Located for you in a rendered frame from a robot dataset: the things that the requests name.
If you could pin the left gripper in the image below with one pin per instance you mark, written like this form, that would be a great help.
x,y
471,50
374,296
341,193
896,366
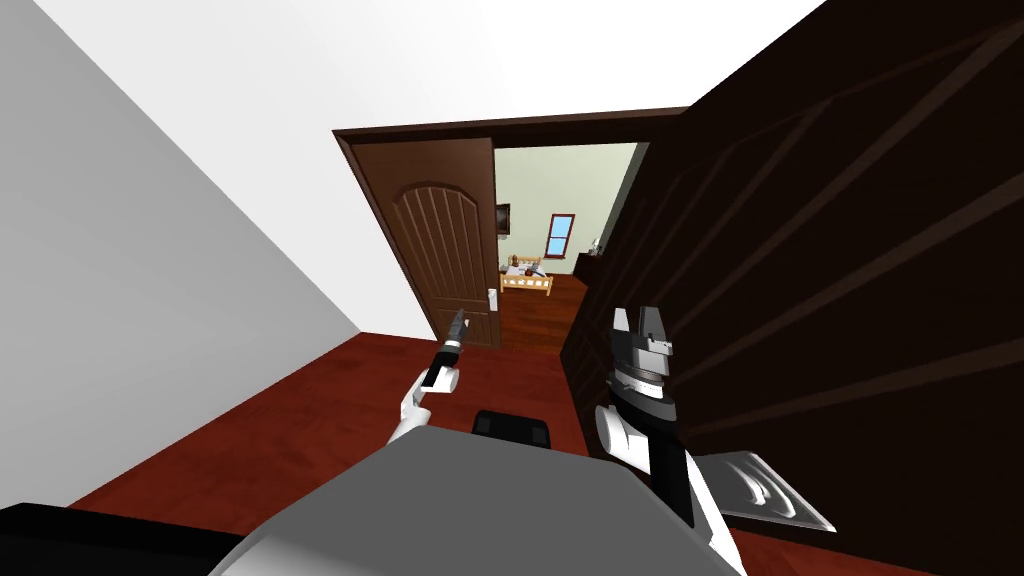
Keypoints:
x,y
457,328

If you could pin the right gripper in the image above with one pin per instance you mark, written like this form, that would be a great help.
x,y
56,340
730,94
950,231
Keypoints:
x,y
642,356

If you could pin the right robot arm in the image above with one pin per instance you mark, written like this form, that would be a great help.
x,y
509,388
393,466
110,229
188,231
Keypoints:
x,y
668,472

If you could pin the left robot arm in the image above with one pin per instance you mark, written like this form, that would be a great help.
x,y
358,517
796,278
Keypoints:
x,y
416,408

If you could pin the dark wooden dresser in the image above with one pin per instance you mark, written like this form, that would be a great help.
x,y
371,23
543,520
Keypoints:
x,y
588,264

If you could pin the wooden bed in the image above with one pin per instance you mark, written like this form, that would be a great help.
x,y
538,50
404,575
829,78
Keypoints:
x,y
526,280

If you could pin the brown arched panel door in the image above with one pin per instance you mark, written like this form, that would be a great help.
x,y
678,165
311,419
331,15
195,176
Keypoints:
x,y
440,240

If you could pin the red framed window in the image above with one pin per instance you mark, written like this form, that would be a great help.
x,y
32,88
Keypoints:
x,y
560,235

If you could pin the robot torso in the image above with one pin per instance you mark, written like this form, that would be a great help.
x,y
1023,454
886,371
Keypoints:
x,y
480,512

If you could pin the dark brown door leaf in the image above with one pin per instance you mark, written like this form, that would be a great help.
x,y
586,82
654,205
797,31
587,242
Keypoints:
x,y
880,240

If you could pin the dark framed wall picture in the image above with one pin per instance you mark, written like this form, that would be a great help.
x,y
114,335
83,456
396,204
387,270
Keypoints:
x,y
502,219

